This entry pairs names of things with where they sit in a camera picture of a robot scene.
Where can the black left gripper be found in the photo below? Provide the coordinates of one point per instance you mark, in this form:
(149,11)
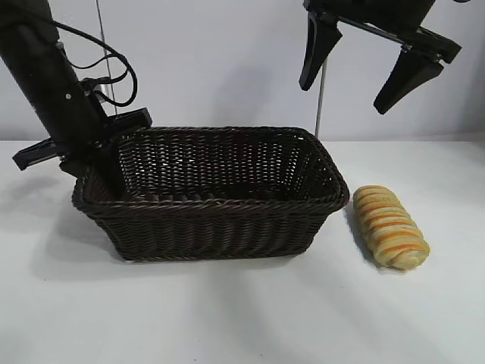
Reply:
(64,113)

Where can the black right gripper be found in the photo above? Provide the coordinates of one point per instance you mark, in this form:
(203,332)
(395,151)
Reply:
(379,15)

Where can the dark brown wicker basket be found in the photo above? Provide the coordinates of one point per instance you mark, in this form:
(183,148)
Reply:
(212,227)

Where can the long striped bread loaf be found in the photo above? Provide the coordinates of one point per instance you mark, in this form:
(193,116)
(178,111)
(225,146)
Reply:
(390,227)

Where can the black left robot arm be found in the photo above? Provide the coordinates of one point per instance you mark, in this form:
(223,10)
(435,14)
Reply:
(26,38)

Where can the thin metal rod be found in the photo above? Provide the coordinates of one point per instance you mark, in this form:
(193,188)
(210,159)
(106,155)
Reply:
(103,38)
(320,106)

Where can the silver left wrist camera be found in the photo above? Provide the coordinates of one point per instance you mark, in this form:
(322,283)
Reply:
(99,93)

